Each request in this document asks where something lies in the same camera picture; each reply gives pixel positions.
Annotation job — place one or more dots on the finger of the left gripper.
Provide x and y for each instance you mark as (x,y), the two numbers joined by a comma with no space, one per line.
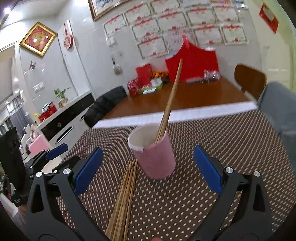
(59,150)

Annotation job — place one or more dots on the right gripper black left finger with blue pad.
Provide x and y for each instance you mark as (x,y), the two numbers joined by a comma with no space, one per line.
(54,210)

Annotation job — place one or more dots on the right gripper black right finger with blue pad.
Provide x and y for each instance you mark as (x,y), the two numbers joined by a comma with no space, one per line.
(241,210)

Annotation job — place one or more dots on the black and white sideboard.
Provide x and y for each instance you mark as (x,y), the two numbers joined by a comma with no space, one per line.
(67,124)

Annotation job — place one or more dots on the pink box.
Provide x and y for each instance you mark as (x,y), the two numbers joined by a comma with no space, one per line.
(38,145)

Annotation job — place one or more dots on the red box on sideboard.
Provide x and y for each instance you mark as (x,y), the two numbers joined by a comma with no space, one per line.
(47,111)

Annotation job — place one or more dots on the small green potted plant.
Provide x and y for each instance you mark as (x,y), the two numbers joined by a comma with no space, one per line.
(60,94)

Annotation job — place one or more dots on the black jacket on chair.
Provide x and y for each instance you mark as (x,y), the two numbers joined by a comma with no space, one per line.
(103,105)

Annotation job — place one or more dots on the brown polka dot tablecloth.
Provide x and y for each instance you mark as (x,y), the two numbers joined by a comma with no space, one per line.
(174,207)

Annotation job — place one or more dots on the pink cylindrical utensil holder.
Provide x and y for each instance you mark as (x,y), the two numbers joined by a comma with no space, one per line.
(156,159)

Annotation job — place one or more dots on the red soda can pack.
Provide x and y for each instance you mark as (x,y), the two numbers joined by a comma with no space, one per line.
(133,87)

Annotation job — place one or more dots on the small red gift bag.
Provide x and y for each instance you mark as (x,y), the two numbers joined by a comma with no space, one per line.
(144,74)

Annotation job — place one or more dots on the gold framed red picture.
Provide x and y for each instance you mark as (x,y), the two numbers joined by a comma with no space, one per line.
(38,39)

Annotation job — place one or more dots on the grey cloth at right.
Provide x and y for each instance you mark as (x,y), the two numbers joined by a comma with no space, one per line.
(277,103)

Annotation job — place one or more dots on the brown wooden chair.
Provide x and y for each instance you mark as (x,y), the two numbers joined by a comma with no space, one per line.
(251,80)

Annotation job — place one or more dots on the red paper bag large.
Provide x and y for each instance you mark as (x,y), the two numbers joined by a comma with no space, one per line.
(193,64)

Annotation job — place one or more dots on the red round wall ornament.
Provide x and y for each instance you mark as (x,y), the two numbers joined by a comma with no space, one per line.
(68,39)

